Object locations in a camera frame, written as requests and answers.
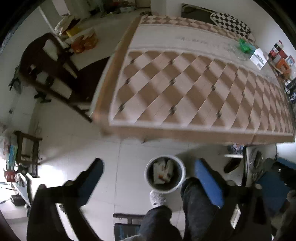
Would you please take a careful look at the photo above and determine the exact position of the white cardboard box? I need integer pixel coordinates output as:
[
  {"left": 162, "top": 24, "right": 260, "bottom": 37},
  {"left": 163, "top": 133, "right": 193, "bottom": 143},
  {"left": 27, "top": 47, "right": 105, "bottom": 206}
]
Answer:
[{"left": 250, "top": 48, "right": 268, "bottom": 70}]

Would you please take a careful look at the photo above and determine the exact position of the blue green snack bag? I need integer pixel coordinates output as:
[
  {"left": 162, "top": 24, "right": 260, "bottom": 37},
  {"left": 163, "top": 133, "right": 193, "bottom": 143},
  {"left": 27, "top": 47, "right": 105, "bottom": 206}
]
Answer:
[{"left": 239, "top": 38, "right": 256, "bottom": 55}]

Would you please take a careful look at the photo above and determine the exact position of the white round trash bin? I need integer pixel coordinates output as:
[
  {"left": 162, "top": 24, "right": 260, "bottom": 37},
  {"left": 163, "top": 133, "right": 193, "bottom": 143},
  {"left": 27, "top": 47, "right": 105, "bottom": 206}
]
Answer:
[{"left": 144, "top": 155, "right": 186, "bottom": 194}]

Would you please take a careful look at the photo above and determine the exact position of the right black trouser leg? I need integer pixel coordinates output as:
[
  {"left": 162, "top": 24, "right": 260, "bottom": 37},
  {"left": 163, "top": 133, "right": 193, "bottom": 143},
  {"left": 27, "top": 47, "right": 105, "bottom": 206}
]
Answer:
[{"left": 181, "top": 177, "right": 235, "bottom": 240}]

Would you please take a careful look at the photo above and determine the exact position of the black trouser leg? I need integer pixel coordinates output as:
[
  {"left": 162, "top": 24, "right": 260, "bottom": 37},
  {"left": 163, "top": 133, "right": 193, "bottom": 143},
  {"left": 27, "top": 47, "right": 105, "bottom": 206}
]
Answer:
[
  {"left": 181, "top": 177, "right": 235, "bottom": 240},
  {"left": 139, "top": 205, "right": 182, "bottom": 241}
]

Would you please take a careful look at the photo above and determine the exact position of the blue seat chair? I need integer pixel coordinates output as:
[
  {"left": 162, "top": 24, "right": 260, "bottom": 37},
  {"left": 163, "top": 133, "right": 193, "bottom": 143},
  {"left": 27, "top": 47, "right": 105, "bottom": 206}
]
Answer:
[{"left": 235, "top": 145, "right": 295, "bottom": 240}]

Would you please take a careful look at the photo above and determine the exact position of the small dark wooden stool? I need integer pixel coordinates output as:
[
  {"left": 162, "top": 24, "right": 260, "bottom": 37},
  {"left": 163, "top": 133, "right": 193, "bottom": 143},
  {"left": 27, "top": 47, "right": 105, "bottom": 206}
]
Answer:
[{"left": 14, "top": 131, "right": 42, "bottom": 178}]

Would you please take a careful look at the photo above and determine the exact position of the left grey fuzzy slipper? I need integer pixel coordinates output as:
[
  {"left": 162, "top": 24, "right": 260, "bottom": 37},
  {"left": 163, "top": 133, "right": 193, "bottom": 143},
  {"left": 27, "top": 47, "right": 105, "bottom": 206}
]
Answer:
[{"left": 149, "top": 190, "right": 166, "bottom": 208}]

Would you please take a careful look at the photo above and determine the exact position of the left black trouser leg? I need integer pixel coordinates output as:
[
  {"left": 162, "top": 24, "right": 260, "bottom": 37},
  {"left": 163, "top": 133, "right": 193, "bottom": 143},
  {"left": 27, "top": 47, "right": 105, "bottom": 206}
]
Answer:
[{"left": 139, "top": 205, "right": 182, "bottom": 241}]

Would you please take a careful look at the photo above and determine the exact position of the checkered tile pattern table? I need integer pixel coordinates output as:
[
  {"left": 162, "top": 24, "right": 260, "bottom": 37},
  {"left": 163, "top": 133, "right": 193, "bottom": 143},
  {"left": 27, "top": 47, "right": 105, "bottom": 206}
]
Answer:
[{"left": 91, "top": 16, "right": 295, "bottom": 144}]

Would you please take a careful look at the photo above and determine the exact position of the dark wooden chair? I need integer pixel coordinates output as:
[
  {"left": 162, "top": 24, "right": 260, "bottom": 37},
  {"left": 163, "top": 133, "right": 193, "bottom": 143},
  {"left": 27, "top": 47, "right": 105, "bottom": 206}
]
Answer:
[{"left": 18, "top": 33, "right": 92, "bottom": 122}]

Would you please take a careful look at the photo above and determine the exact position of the clear plastic packaging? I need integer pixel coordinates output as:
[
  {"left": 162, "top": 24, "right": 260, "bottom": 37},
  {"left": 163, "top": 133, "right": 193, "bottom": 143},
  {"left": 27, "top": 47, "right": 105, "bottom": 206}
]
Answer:
[{"left": 228, "top": 43, "right": 250, "bottom": 61}]

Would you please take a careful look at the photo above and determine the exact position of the black white checkered cushion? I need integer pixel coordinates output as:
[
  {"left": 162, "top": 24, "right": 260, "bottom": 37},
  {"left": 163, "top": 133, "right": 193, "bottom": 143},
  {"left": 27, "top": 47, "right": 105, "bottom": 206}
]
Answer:
[{"left": 210, "top": 13, "right": 251, "bottom": 38}]

